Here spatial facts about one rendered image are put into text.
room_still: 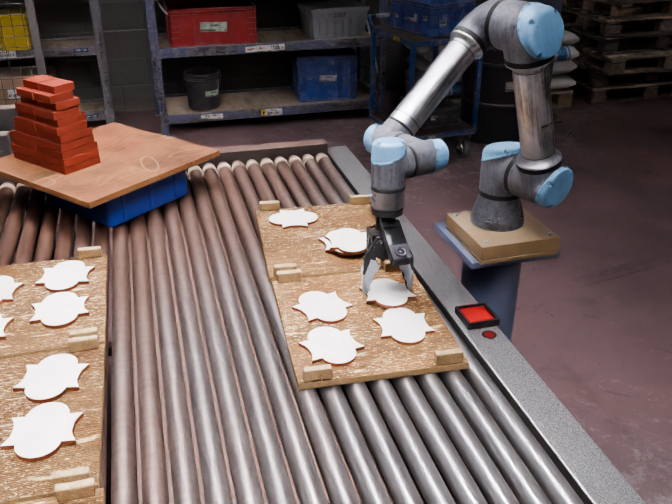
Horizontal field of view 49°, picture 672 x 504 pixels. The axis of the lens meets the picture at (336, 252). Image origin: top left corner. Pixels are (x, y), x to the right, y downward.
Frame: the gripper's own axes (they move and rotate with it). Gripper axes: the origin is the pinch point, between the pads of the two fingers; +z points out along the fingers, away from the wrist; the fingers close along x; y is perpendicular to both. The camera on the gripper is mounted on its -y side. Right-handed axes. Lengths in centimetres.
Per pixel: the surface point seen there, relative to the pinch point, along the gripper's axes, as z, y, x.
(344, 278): 0.6, 10.1, 8.1
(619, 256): 81, 171, -176
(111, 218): -3, 54, 66
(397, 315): 1.1, -9.9, 0.4
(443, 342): 2.7, -20.6, -6.6
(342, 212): -2.3, 48.0, 0.6
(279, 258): -0.2, 23.5, 22.2
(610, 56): 17, 423, -308
